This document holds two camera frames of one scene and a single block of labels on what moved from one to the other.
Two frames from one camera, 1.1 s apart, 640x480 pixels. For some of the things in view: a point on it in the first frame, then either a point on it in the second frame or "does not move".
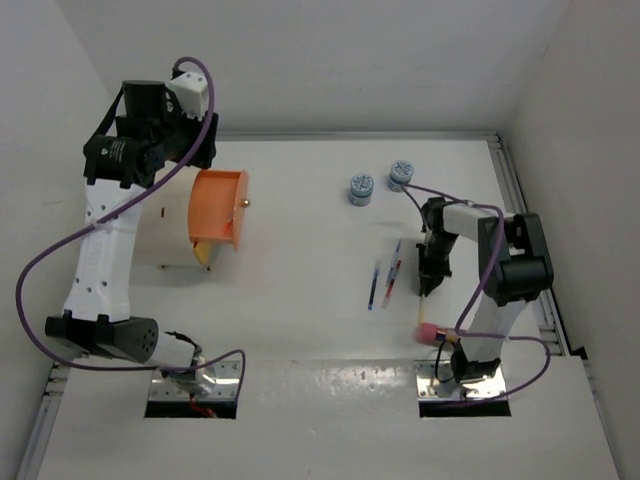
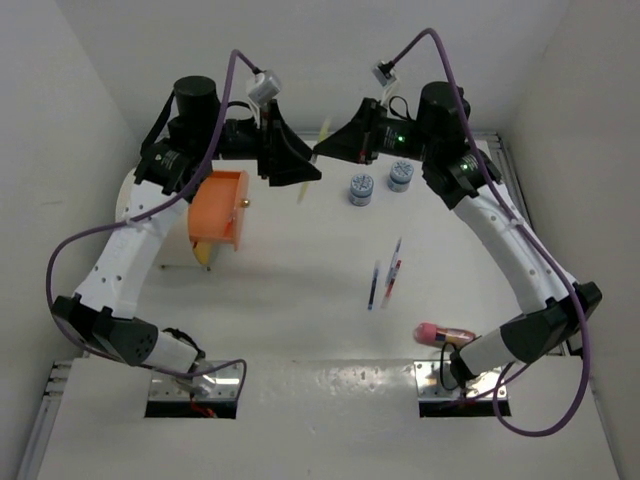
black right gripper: x=431 y=277 → x=356 y=141
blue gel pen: x=374 y=281 does not move
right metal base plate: x=436 y=381 does not move
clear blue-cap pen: x=394 y=260 does not move
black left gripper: x=195 y=128 → x=269 y=165
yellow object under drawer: x=201 y=251 does not move
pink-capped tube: x=428 y=333 does not move
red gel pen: x=391 y=284 does not move
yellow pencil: x=422 y=309 → x=321 y=137
